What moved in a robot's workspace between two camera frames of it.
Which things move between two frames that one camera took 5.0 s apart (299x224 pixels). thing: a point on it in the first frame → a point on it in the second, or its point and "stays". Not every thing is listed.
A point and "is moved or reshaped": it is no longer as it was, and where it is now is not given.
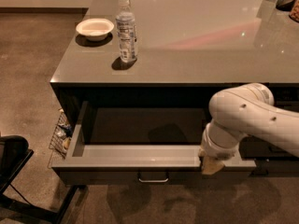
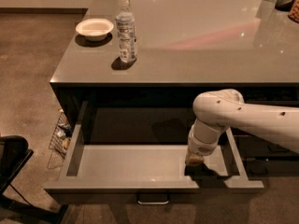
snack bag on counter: (294, 12) stays
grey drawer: (253, 147) stays
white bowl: (94, 29) stays
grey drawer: (150, 141) is moved or reshaped
